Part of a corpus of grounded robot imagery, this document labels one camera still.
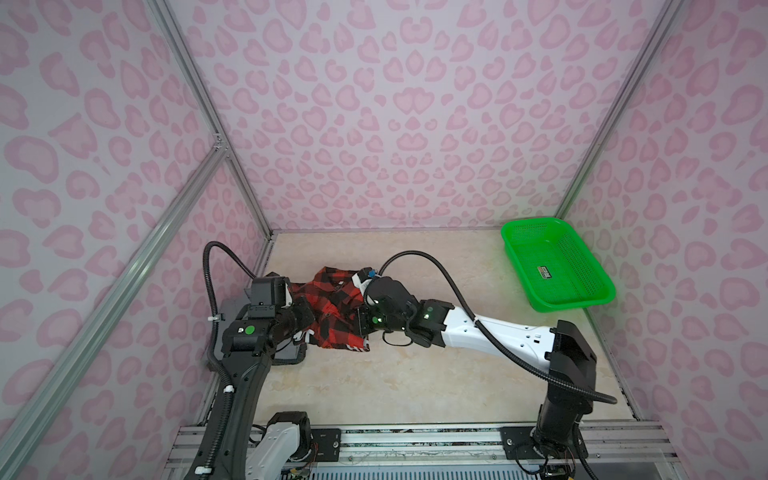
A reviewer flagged black corrugated cable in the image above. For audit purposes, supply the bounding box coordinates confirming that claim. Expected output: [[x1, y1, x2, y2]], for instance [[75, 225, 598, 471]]
[[377, 250, 619, 406], [202, 241, 259, 385]]

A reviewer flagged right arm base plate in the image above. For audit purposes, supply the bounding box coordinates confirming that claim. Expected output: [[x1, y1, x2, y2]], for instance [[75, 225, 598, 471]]
[[500, 426, 589, 462]]

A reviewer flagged folded grey shirt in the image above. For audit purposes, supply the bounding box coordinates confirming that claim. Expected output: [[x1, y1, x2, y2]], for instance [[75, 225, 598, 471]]
[[216, 292, 251, 358]]

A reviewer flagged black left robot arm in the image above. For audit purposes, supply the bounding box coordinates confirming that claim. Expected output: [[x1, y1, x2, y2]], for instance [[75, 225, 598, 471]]
[[185, 300, 315, 479]]

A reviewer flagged green plastic basket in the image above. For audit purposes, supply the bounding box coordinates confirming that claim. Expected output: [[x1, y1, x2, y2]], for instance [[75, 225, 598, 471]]
[[500, 217, 616, 313]]

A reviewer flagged aluminium diagonal frame bar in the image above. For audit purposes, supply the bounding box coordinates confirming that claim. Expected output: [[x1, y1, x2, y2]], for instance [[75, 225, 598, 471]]
[[1, 147, 227, 479]]

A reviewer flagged black corrugated left cable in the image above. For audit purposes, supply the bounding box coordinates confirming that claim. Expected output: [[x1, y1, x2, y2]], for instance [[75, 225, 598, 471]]
[[202, 241, 259, 385]]

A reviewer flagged aluminium left corner post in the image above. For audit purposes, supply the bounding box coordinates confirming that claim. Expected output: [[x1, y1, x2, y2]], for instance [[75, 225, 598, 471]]
[[146, 0, 273, 240]]

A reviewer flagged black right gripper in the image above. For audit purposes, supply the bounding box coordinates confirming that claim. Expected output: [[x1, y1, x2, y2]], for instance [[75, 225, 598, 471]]
[[339, 301, 408, 336]]

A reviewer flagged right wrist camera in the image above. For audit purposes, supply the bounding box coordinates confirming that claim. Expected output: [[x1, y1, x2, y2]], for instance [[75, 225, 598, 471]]
[[352, 269, 419, 316]]

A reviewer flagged black corrugated right cable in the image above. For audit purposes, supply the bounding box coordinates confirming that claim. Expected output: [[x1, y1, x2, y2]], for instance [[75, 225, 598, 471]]
[[377, 250, 619, 406]]

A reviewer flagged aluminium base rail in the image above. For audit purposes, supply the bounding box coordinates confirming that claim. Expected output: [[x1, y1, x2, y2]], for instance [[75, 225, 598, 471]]
[[162, 420, 687, 479]]

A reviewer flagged aluminium corner frame post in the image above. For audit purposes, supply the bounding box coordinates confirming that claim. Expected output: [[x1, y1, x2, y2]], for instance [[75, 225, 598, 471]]
[[555, 0, 688, 220]]

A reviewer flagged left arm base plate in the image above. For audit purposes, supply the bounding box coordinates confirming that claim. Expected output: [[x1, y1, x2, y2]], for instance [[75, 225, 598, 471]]
[[299, 428, 342, 463]]

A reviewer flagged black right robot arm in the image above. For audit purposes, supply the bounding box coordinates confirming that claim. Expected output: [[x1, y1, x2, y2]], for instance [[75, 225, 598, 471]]
[[359, 300, 616, 459]]

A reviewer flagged red black plaid shirt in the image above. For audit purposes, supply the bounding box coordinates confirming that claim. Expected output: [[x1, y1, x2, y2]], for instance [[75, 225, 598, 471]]
[[289, 266, 372, 352]]

